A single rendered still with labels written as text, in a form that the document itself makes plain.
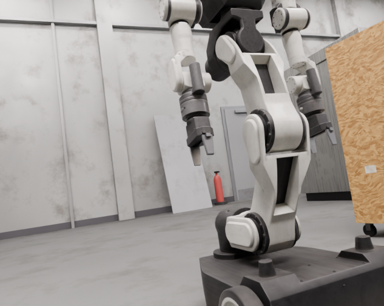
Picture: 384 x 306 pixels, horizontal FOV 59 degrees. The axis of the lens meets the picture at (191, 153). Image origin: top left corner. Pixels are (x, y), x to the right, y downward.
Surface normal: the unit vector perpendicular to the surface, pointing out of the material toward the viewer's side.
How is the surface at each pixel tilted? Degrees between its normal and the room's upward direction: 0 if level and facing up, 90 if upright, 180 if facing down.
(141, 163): 90
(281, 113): 66
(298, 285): 46
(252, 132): 90
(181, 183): 77
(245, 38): 90
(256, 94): 90
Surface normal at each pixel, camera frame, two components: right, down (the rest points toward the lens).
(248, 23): 0.36, -0.14
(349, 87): -0.85, 0.07
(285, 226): 0.39, 0.14
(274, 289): 0.16, -0.79
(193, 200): 0.32, -0.36
